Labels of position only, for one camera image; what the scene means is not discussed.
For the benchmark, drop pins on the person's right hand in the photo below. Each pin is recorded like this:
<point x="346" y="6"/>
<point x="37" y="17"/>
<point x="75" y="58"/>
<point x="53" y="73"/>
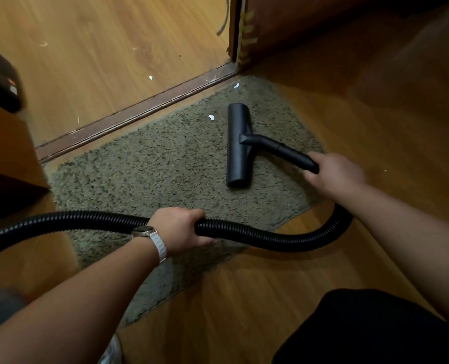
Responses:
<point x="338" y="176"/>

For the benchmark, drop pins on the person's left hand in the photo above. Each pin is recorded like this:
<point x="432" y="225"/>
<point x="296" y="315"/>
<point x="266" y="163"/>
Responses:
<point x="179" y="231"/>

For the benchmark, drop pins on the grey-green shaggy door mat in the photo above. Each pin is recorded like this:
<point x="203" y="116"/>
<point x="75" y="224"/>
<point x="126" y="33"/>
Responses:
<point x="152" y="174"/>

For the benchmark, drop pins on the white paper scraps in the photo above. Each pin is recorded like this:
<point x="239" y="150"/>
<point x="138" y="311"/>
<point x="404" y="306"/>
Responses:
<point x="211" y="117"/>

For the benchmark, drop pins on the person's left forearm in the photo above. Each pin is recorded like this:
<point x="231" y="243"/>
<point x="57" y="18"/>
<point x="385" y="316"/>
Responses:
<point x="69" y="310"/>

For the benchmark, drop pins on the person's right forearm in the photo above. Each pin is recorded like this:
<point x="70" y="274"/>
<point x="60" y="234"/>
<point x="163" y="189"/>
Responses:
<point x="417" y="242"/>

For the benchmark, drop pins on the white wrist watch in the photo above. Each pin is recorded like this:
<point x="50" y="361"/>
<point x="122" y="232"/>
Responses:
<point x="158" y="244"/>

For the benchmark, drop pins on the metal door threshold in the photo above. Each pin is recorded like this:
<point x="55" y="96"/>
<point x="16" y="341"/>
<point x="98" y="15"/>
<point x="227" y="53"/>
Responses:
<point x="133" y="109"/>

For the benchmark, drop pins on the white sneaker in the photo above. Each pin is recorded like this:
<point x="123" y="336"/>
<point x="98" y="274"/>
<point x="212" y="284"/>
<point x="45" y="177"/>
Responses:
<point x="112" y="354"/>

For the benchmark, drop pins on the black trousers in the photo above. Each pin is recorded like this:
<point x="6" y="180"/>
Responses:
<point x="361" y="329"/>

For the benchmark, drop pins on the dark wooden door gold pattern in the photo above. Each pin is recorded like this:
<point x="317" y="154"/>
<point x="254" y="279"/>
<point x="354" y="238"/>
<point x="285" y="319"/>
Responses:
<point x="304" y="22"/>

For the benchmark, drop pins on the orange wooden door frame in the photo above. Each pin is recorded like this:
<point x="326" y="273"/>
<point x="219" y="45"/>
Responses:
<point x="8" y="147"/>

